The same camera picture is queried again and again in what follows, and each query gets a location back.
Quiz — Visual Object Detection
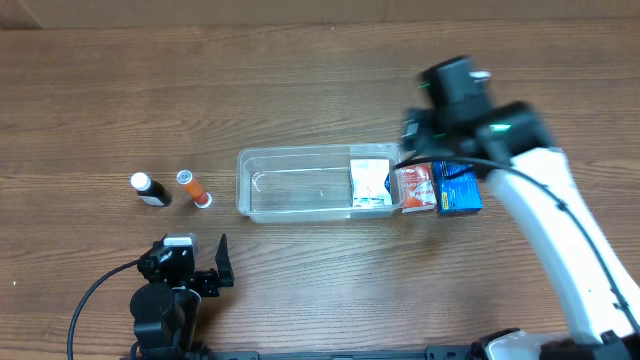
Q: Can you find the orange pill bottle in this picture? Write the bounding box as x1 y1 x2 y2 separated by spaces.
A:
176 169 213 208

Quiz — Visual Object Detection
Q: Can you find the dark bottle white cap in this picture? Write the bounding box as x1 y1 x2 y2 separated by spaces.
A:
130 172 172 207

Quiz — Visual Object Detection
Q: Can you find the blue medicine box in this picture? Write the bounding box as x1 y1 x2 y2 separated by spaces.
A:
431 161 483 215

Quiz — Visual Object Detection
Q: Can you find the red medicine box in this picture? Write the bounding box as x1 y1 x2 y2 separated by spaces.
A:
399 163 437 213

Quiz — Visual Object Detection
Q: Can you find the clear plastic container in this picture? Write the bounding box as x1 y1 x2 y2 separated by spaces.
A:
236 143 404 223

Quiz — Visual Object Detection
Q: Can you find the white medicine box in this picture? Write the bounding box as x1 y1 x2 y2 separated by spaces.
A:
350 159 392 208

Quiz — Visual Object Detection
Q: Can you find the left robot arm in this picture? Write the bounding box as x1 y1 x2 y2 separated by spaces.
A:
129 233 235 359

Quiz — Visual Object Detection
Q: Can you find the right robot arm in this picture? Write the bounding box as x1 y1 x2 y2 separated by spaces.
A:
400 56 639 359

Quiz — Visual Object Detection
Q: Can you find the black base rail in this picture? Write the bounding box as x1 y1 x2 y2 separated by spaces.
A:
204 345 474 360

